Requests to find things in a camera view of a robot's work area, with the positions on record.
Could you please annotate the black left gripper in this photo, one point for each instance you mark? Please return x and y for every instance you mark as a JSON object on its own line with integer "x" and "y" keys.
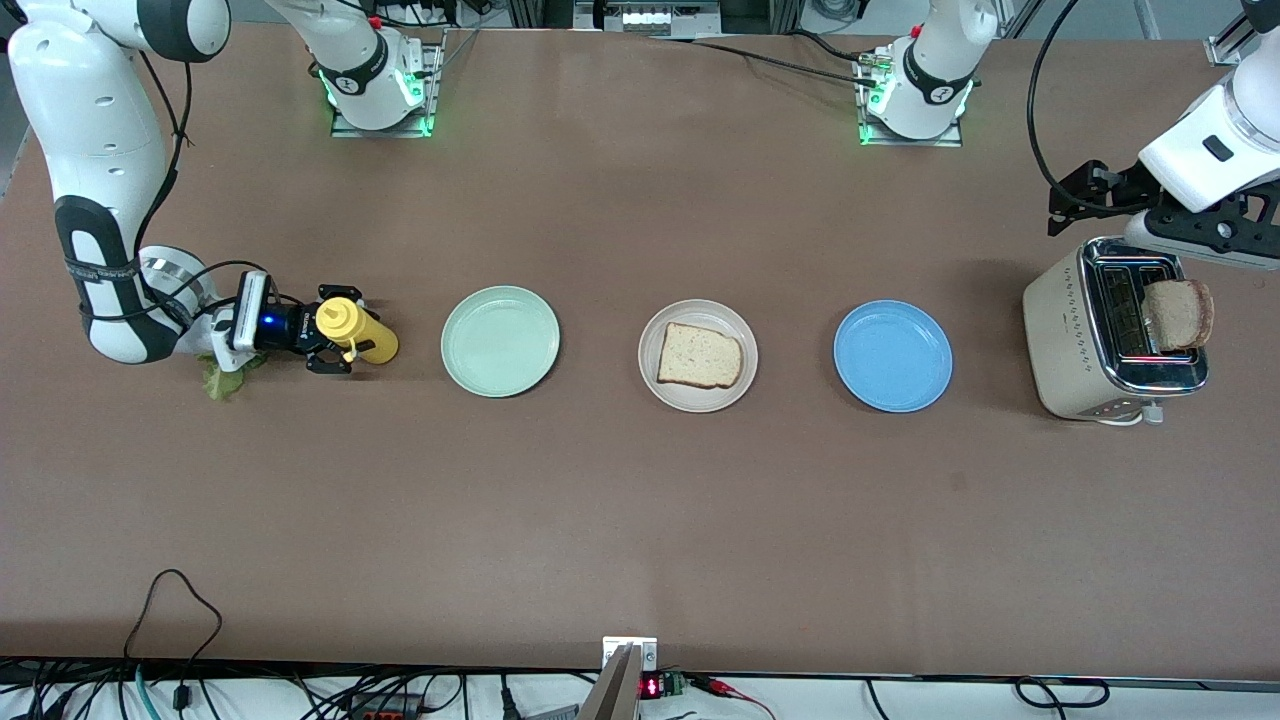
{"x": 1118, "y": 190}

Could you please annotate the black box with lights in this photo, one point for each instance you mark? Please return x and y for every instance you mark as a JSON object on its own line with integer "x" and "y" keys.
{"x": 645, "y": 18}

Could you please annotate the beige and chrome toaster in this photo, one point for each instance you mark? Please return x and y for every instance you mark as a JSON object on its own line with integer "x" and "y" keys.
{"x": 1060, "y": 340}

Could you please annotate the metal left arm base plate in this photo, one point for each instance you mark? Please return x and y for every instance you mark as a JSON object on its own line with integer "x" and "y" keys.
{"x": 910, "y": 142}

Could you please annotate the beige round plate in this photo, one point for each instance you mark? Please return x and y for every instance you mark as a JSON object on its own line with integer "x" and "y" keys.
{"x": 700, "y": 402}

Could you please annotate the aluminium frame post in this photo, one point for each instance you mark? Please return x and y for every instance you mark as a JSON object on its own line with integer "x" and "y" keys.
{"x": 1225, "y": 45}

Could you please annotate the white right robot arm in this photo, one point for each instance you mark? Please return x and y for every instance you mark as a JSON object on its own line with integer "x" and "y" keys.
{"x": 90, "y": 130}

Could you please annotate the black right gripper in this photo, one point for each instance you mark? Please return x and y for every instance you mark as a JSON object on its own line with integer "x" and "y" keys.
{"x": 294, "y": 329}

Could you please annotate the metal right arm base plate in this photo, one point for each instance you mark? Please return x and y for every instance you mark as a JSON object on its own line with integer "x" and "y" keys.
{"x": 380, "y": 131}

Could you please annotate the blue round plate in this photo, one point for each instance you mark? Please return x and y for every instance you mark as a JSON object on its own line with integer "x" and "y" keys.
{"x": 893, "y": 356}

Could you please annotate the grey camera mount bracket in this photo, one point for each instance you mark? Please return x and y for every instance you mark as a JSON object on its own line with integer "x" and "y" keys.
{"x": 620, "y": 680}

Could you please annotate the pale green round plate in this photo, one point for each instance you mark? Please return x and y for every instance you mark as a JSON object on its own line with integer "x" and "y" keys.
{"x": 500, "y": 342}

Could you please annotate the yellow squeeze sauce bottle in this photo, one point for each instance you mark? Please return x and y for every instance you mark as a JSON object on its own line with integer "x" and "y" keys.
{"x": 375, "y": 345}

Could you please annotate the green lettuce leaf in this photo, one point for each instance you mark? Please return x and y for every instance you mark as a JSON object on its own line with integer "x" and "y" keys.
{"x": 222, "y": 385}

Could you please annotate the brown crusted bread slice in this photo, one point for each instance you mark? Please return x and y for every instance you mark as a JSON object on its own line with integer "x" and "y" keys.
{"x": 1180, "y": 315}

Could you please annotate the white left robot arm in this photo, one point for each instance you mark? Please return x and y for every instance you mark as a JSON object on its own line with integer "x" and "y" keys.
{"x": 1210, "y": 150}

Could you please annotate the pale white bread slice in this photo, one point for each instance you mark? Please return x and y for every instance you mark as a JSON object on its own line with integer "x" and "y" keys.
{"x": 700, "y": 357}

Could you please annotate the red LED display module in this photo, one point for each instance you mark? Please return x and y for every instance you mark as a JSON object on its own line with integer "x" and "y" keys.
{"x": 652, "y": 688}

